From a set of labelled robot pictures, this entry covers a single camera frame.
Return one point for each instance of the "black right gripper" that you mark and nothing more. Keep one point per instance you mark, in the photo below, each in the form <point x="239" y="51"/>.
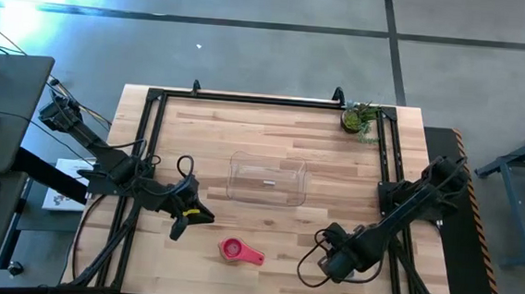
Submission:
<point x="342" y="264"/>

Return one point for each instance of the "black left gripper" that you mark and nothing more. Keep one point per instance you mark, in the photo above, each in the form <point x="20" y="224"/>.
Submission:
<point x="182" y="197"/>

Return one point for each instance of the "red measuring cup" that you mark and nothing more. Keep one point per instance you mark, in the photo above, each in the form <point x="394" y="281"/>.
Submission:
<point x="250" y="256"/>

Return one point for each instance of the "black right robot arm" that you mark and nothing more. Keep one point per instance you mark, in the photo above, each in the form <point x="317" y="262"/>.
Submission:
<point x="406" y="208"/>

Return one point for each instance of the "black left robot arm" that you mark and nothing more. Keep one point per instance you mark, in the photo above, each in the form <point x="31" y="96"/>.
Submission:
<point x="108" y="164"/>

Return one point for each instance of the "clear plastic basket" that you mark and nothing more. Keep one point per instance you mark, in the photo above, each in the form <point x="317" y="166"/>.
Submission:
<point x="266" y="193"/>

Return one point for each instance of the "small yellow tag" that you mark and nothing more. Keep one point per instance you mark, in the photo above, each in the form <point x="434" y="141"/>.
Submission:
<point x="191" y="212"/>

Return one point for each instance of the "black mat with hazard edge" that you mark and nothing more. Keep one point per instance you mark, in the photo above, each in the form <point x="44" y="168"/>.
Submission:
<point x="466" y="282"/>

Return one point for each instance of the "white booklet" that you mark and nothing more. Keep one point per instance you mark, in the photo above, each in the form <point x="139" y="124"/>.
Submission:
<point x="62" y="198"/>

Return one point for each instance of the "potted succulent in black pot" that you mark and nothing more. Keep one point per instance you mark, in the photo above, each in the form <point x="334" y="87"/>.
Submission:
<point x="351" y="121"/>

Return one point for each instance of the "black desk leg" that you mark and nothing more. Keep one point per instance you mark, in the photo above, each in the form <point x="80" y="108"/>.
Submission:
<point x="43" y="173"/>

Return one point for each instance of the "blue-grey metal cart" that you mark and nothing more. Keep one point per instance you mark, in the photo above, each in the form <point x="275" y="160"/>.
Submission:
<point x="517" y="216"/>

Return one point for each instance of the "black caster wheel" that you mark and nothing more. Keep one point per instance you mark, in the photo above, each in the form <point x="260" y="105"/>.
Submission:
<point x="15" y="269"/>

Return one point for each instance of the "black aluminium rig frame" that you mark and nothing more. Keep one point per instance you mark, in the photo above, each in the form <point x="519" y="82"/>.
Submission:
<point x="266" y="100"/>

